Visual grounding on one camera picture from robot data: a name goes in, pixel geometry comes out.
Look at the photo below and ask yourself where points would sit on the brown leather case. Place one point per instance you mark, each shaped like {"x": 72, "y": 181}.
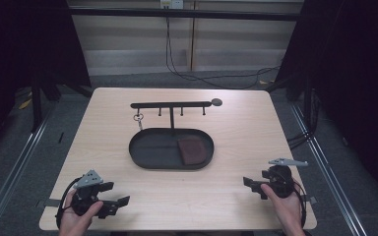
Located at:
{"x": 192, "y": 150}

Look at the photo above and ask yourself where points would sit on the white wall outlet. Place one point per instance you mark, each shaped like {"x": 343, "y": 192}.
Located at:
{"x": 172, "y": 4}

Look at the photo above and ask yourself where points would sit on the yellow floor tape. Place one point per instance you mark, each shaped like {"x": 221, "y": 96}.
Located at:
{"x": 25, "y": 104}

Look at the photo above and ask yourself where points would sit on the silver key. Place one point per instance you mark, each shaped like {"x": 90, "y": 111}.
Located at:
{"x": 140, "y": 124}

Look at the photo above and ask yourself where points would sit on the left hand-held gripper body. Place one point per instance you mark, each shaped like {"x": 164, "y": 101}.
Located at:
{"x": 85, "y": 193}

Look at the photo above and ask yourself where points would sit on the aluminium floor rail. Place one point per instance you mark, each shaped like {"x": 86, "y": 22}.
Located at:
{"x": 331, "y": 177}
{"x": 10, "y": 183}

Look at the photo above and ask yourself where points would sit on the black metal stand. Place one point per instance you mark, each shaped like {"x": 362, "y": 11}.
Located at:
{"x": 307, "y": 105}
{"x": 36, "y": 105}

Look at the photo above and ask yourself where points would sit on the person's right hand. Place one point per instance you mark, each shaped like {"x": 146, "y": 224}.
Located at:
{"x": 288, "y": 213}

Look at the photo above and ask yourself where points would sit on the black key rack with tray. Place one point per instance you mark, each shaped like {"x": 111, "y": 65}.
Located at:
{"x": 154, "y": 150}

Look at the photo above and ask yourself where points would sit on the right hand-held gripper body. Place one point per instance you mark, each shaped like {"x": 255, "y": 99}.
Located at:
{"x": 280, "y": 180}

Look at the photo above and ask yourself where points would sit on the black horizontal frame bar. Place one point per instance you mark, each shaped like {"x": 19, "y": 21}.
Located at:
{"x": 177, "y": 13}

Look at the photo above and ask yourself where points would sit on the person's left hand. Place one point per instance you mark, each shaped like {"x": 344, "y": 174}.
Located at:
{"x": 75, "y": 224}

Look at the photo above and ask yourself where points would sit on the dark curtain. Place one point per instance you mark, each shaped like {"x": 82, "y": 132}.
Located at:
{"x": 354, "y": 65}
{"x": 19, "y": 49}

